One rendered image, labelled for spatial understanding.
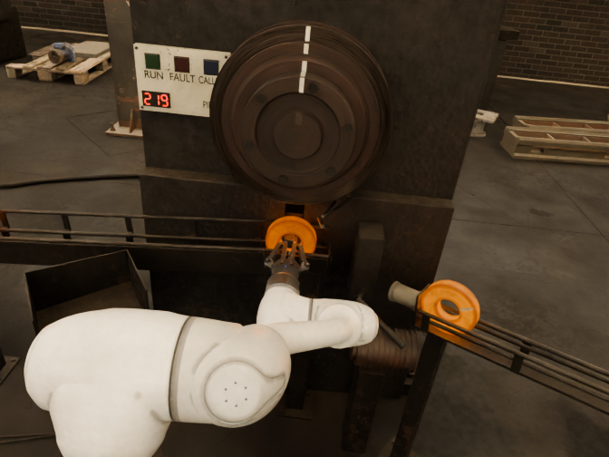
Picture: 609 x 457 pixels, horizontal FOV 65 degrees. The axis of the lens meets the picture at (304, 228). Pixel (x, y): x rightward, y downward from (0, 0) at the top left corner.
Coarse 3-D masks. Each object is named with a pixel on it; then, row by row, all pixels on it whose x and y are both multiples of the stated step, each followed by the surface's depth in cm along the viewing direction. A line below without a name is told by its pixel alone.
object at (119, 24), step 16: (112, 0) 346; (128, 0) 344; (112, 16) 351; (128, 16) 351; (112, 32) 357; (128, 32) 356; (112, 48) 363; (128, 48) 363; (112, 64) 370; (128, 64) 369; (128, 80) 375; (128, 96) 382; (128, 112) 389; (112, 128) 388; (128, 128) 396
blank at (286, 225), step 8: (288, 216) 141; (272, 224) 142; (280, 224) 140; (288, 224) 140; (296, 224) 139; (304, 224) 140; (272, 232) 141; (280, 232) 141; (288, 232) 141; (296, 232) 141; (304, 232) 141; (312, 232) 141; (272, 240) 143; (280, 240) 144; (304, 240) 142; (312, 240) 142; (288, 248) 146; (304, 248) 144; (312, 248) 143
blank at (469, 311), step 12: (432, 288) 128; (444, 288) 125; (456, 288) 123; (468, 288) 124; (432, 300) 129; (456, 300) 124; (468, 300) 122; (432, 312) 131; (444, 312) 131; (468, 312) 124; (456, 324) 127; (468, 324) 125
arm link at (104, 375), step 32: (64, 320) 60; (96, 320) 59; (128, 320) 59; (160, 320) 59; (32, 352) 57; (64, 352) 56; (96, 352) 56; (128, 352) 56; (160, 352) 56; (32, 384) 56; (64, 384) 55; (96, 384) 55; (128, 384) 55; (160, 384) 55; (64, 416) 55; (96, 416) 54; (128, 416) 55; (160, 416) 57; (64, 448) 55; (96, 448) 54; (128, 448) 55
